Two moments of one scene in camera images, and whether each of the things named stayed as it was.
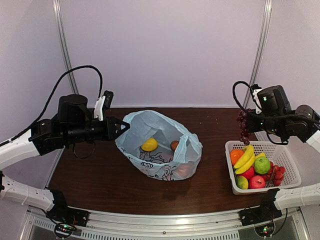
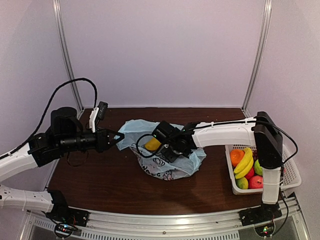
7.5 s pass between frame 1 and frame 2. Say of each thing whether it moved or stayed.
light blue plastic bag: moved
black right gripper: moved
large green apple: stayed
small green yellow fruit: stayed
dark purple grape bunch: moved
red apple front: stayed
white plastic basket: stayed
